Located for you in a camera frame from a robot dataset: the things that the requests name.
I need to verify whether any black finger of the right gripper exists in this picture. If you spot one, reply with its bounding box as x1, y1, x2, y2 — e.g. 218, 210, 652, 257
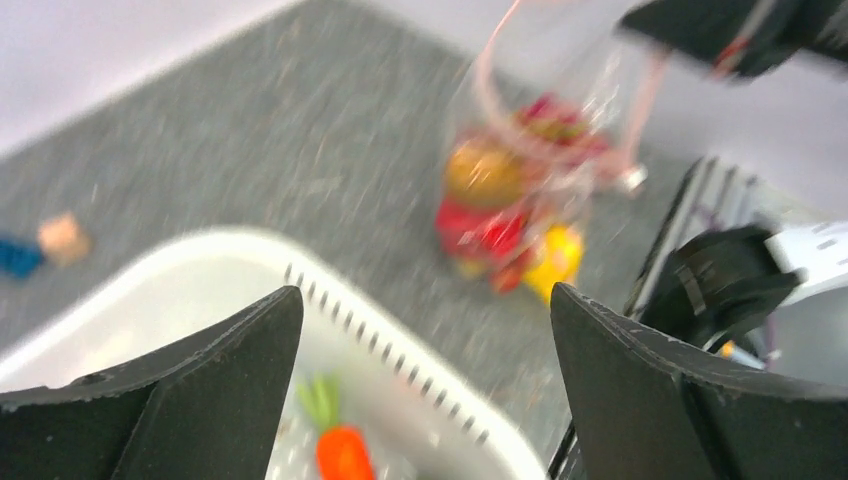
619, 0, 847, 78

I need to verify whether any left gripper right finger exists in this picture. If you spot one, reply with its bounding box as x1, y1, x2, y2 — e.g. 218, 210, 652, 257
550, 284, 847, 479

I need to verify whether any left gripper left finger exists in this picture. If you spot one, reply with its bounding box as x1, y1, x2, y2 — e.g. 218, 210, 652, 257
1, 286, 304, 479

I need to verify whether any orange carrot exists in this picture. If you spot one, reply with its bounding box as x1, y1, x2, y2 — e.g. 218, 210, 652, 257
296, 375, 376, 480

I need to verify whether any yellow pear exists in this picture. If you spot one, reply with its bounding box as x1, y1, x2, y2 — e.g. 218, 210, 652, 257
522, 225, 584, 306

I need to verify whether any clear zip top bag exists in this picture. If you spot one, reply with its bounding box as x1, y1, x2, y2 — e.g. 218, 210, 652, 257
434, 1, 670, 301

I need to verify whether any white plastic basket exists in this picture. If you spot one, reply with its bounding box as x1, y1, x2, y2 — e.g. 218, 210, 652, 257
1, 228, 547, 479

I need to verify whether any red bell pepper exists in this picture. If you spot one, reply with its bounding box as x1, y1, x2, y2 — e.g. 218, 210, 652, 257
434, 198, 528, 260

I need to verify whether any strawberry bunch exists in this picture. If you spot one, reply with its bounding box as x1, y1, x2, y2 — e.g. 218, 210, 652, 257
453, 252, 536, 293

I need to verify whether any brown kiwi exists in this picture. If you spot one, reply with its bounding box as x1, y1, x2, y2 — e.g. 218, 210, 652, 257
443, 143, 524, 209

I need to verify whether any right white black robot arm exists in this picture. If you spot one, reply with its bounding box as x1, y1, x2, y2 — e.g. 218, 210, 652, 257
620, 1, 847, 351

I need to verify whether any small wooden cube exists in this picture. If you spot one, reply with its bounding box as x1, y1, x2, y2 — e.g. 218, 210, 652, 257
37, 213, 92, 266

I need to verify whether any blue toy brick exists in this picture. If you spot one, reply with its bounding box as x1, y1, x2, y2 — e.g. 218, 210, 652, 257
1, 237, 45, 280

